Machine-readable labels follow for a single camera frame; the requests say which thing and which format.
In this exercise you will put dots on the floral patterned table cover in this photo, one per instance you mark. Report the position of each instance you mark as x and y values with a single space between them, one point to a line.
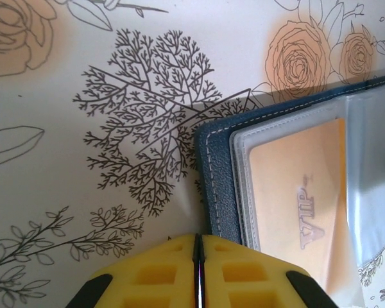
51 128

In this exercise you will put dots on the gold VIP card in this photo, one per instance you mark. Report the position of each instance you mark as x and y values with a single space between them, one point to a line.
285 167

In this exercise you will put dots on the blue leather card holder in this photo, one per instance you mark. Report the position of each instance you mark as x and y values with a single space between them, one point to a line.
221 167

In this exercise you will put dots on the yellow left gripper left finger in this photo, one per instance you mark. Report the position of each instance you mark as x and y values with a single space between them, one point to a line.
147 276

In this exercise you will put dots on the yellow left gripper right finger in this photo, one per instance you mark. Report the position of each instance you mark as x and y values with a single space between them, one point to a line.
250 276

